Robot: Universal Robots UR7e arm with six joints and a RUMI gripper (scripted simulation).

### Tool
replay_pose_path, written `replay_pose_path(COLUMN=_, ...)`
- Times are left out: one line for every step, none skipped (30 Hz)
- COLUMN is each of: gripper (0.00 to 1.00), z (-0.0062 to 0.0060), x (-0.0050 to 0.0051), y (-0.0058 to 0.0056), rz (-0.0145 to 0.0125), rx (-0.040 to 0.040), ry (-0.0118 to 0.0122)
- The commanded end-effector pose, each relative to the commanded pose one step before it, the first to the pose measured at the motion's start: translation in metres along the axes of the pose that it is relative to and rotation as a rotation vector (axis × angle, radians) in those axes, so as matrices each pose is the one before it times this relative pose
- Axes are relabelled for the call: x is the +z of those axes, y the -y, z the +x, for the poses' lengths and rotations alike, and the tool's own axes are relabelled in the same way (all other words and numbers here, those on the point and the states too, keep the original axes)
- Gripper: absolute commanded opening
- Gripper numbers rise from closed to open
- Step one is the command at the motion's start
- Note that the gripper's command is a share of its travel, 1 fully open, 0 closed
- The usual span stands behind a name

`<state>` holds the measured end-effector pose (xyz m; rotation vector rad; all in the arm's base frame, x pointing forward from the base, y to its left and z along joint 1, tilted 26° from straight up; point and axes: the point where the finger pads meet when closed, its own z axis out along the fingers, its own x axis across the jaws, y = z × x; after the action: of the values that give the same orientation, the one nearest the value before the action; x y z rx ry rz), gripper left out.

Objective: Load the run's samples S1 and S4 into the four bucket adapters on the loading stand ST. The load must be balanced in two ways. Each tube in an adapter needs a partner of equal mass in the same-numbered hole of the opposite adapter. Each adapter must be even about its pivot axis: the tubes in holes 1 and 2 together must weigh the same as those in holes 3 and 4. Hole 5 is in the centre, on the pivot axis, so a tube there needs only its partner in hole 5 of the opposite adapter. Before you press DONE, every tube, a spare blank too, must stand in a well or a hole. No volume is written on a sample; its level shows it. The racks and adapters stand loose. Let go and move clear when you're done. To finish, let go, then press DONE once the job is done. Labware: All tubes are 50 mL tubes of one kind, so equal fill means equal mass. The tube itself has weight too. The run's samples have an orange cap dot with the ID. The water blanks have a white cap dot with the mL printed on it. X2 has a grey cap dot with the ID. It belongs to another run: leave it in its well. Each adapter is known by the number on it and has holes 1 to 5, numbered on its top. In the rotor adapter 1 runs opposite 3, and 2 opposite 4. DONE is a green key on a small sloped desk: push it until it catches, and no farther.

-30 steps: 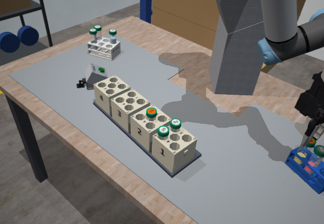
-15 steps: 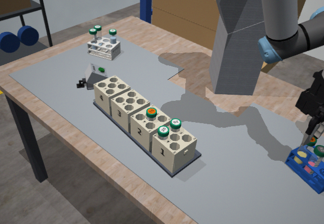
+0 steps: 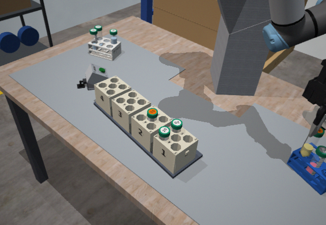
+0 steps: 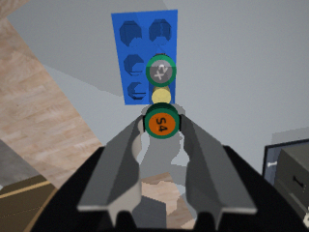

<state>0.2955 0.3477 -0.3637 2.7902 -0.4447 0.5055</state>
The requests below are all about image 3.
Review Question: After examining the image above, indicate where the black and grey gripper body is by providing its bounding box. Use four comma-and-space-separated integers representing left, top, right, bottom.
302, 59, 326, 107

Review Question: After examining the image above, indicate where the beige bucket adapter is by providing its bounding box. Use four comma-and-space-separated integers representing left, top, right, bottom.
94, 76, 131, 116
152, 126, 198, 174
131, 105, 173, 152
112, 90, 151, 133

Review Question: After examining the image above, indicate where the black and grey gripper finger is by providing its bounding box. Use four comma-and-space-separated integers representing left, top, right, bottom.
302, 104, 326, 137
321, 120, 326, 130

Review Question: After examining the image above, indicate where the blue tube rack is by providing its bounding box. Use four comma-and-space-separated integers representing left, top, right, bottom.
287, 148, 326, 195

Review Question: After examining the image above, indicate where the grey bench mat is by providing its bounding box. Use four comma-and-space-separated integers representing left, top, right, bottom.
9, 35, 326, 225

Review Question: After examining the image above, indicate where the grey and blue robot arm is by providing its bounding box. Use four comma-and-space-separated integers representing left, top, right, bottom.
263, 0, 326, 52

